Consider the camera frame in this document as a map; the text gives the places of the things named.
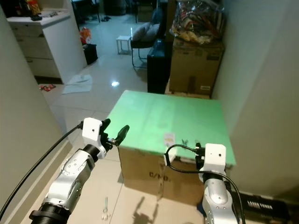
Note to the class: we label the black chair with grey cushions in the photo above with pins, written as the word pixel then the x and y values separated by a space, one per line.
pixel 142 39

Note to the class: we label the large brown cardboard box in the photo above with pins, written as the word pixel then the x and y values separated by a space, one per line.
pixel 196 65

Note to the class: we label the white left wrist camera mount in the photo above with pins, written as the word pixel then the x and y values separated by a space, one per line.
pixel 91 131

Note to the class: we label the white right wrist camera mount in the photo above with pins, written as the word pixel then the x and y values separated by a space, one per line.
pixel 216 157

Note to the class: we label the black cabinet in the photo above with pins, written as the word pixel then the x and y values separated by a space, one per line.
pixel 158 67

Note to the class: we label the keys with white tag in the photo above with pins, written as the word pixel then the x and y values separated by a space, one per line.
pixel 169 138

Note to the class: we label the clear plastic bag of snacks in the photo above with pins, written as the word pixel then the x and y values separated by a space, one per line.
pixel 198 21

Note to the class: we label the red snack packet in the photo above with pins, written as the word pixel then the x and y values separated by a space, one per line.
pixel 33 6

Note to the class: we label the printed brown cardboard box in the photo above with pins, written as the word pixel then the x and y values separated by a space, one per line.
pixel 149 177

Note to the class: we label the small white stool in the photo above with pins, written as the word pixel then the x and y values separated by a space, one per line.
pixel 123 43

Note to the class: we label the white cloth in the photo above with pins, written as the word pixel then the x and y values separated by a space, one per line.
pixel 78 85

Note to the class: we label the small red packet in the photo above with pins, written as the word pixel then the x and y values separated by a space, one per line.
pixel 46 87

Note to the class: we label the white hook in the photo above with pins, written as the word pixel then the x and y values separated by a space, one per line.
pixel 167 159

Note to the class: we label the small black box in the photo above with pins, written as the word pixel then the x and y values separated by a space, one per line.
pixel 90 53

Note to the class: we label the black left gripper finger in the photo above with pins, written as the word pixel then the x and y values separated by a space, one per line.
pixel 123 132
pixel 106 124

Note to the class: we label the green board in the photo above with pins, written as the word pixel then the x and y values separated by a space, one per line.
pixel 168 116

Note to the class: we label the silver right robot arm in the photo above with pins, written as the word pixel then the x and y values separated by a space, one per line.
pixel 218 198

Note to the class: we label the small white spoon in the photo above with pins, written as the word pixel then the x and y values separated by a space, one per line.
pixel 106 208

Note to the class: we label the black case with white lettering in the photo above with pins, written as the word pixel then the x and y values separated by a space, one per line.
pixel 268 205

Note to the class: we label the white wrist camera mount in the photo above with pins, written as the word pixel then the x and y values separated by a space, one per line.
pixel 216 157
pixel 91 131

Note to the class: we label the white drawer cabinet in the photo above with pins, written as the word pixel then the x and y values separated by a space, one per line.
pixel 49 46

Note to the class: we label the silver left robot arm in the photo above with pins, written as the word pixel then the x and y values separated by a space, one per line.
pixel 72 173

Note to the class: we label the orange bag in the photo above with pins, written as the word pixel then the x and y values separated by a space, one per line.
pixel 85 35

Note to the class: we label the blue cloth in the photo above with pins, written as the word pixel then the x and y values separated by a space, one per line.
pixel 203 210

